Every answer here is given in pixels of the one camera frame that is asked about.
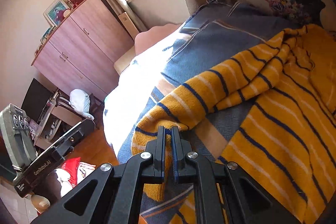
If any dark wooden chair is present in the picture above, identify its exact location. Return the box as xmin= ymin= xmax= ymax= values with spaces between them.
xmin=34 ymin=88 xmax=104 ymax=150

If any blue plaid bed sheet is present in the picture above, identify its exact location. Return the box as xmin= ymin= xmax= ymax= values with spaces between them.
xmin=102 ymin=0 xmax=299 ymax=223

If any yellow striped knit sweater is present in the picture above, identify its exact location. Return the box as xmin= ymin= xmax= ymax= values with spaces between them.
xmin=131 ymin=24 xmax=335 ymax=223

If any black television screen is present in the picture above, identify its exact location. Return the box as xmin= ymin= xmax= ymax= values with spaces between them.
xmin=21 ymin=79 xmax=53 ymax=123

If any white bag on chair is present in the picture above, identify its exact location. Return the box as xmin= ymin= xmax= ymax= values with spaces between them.
xmin=69 ymin=89 xmax=95 ymax=120

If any framed teal picture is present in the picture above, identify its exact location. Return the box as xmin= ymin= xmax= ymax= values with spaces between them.
xmin=43 ymin=0 xmax=69 ymax=27

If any red and white cloth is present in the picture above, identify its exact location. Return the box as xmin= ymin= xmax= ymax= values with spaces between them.
xmin=55 ymin=157 xmax=96 ymax=197

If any pink wooden dresser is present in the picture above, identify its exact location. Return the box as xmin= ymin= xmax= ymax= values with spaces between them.
xmin=32 ymin=0 xmax=134 ymax=100

